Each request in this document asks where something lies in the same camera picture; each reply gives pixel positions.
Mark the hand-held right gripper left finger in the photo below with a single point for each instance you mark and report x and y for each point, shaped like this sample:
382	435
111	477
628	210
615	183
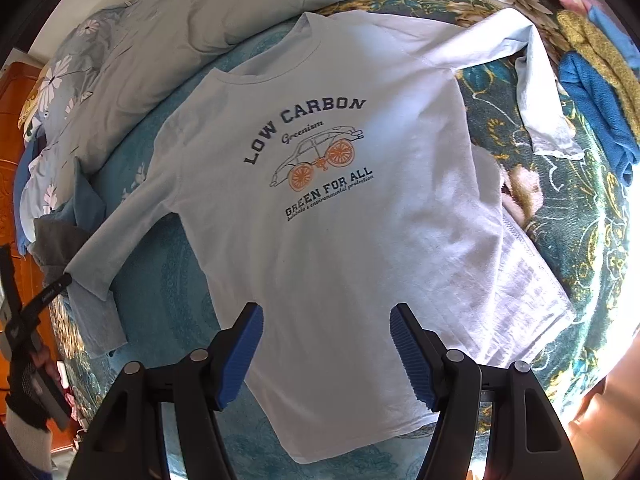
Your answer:
240	360

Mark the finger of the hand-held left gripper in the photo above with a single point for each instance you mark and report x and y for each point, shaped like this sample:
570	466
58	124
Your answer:
50	292

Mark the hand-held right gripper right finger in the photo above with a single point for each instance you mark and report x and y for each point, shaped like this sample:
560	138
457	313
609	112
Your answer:
412	360

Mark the light blue long-sleeve shirt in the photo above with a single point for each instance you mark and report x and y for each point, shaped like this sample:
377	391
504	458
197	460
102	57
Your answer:
325	240

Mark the person's left forearm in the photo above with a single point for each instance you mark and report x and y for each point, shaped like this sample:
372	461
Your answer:
25	447

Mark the person's left hand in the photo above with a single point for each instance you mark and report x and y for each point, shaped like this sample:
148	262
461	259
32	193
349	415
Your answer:
25	395

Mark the grey garment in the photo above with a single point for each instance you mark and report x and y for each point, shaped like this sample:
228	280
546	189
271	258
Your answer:
55	245

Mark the blue pillow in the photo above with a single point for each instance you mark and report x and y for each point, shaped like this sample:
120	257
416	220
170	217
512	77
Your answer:
21	200

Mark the wooden headboard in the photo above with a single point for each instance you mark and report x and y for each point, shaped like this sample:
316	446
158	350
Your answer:
15	175

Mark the yellow patterned pillow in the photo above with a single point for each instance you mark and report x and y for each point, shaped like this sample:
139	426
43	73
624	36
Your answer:
30	110

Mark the teal floral blanket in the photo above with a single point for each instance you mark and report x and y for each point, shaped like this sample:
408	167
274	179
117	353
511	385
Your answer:
560	220

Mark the wooden footboard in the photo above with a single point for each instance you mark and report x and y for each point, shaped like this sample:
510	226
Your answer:
600	440

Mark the light blue floral duvet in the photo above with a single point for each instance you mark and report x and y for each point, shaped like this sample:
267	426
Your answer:
175	35

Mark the bright blue fleece garment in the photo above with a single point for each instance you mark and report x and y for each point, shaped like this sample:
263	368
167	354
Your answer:
595	95

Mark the yellow knitted garment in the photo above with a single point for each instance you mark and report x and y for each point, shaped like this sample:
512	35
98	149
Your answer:
595	45

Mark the pale blue garment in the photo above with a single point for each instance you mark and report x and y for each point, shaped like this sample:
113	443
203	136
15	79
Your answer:
617	30

